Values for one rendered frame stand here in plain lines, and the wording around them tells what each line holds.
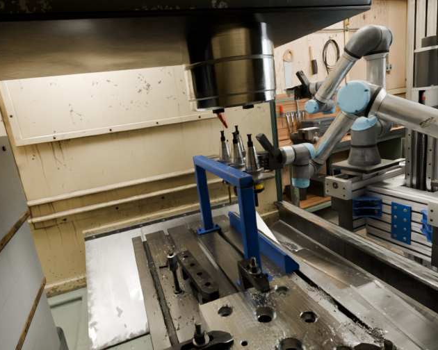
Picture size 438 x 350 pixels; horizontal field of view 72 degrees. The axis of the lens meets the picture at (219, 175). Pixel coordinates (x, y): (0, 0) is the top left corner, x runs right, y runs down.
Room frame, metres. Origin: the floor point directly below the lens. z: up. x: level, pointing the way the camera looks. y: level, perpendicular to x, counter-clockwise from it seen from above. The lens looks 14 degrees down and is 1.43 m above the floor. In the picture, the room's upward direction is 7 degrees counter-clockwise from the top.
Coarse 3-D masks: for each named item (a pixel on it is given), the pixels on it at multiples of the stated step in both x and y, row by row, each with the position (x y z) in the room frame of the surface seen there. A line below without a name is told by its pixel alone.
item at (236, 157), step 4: (232, 144) 0.94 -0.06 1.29; (236, 144) 0.94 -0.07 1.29; (232, 148) 0.94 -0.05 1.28; (236, 148) 0.94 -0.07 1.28; (240, 148) 0.94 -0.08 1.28; (232, 152) 0.94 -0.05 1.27; (236, 152) 0.93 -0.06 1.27; (240, 152) 0.94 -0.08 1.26; (232, 156) 0.94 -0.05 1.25; (236, 156) 0.93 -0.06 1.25; (240, 156) 0.93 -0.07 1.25; (232, 160) 0.94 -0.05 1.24; (236, 160) 0.93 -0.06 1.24; (240, 160) 0.93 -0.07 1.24; (232, 164) 0.94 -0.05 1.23; (236, 164) 0.93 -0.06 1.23; (240, 164) 0.93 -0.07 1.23
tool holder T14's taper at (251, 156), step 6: (246, 150) 0.84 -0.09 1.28; (252, 150) 0.83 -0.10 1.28; (246, 156) 0.84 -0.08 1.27; (252, 156) 0.83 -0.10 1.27; (246, 162) 0.84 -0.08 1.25; (252, 162) 0.83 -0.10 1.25; (258, 162) 0.83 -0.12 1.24; (246, 168) 0.84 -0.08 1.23; (252, 168) 0.83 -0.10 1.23; (258, 168) 0.83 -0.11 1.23
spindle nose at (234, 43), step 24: (240, 24) 0.48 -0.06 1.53; (264, 24) 0.50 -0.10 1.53; (192, 48) 0.50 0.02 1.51; (216, 48) 0.48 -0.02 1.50; (240, 48) 0.48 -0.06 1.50; (264, 48) 0.50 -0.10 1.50; (192, 72) 0.51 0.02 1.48; (216, 72) 0.48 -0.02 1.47; (240, 72) 0.48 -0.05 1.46; (264, 72) 0.50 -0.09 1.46; (192, 96) 0.52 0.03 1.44; (216, 96) 0.48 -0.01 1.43; (240, 96) 0.48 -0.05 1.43; (264, 96) 0.50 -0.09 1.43
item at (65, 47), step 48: (0, 0) 0.35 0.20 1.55; (48, 0) 0.36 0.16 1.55; (96, 0) 0.38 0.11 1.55; (144, 0) 0.39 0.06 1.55; (192, 0) 0.41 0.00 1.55; (240, 0) 0.43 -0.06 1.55; (288, 0) 0.46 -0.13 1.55; (336, 0) 0.48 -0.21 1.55; (0, 48) 0.45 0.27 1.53; (48, 48) 0.48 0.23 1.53; (96, 48) 0.52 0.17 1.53; (144, 48) 0.57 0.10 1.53
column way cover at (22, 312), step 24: (0, 144) 0.60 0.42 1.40; (0, 168) 0.56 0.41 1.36; (0, 192) 0.53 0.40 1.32; (0, 216) 0.50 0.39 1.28; (24, 216) 0.61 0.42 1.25; (0, 240) 0.47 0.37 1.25; (24, 240) 0.59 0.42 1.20; (0, 264) 0.46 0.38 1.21; (24, 264) 0.55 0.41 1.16; (0, 288) 0.43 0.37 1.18; (24, 288) 0.52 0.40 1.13; (0, 312) 0.41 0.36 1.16; (24, 312) 0.49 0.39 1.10; (48, 312) 0.61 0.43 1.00; (0, 336) 0.38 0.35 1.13; (24, 336) 0.45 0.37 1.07; (48, 336) 0.57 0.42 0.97
